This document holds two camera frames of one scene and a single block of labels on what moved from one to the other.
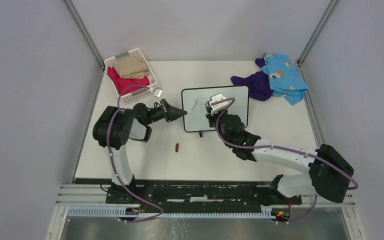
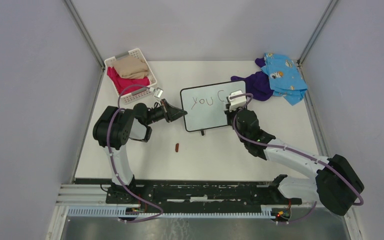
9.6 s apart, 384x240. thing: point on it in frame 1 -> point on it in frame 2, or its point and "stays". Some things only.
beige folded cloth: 130,67 stays
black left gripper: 170,112 stays
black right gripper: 211,117 -> 229,114
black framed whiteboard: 193,100 stays
